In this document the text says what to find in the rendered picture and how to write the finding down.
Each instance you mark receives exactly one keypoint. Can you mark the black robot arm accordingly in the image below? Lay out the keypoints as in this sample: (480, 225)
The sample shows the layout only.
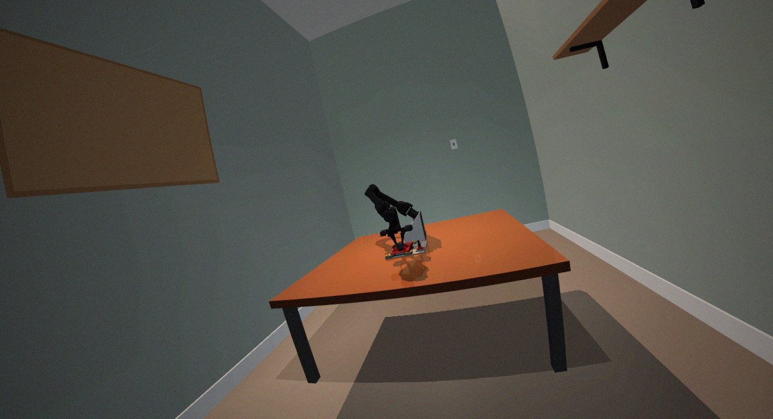
(382, 205)

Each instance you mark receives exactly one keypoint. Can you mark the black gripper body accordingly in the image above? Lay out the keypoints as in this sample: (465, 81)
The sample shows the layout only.
(405, 229)

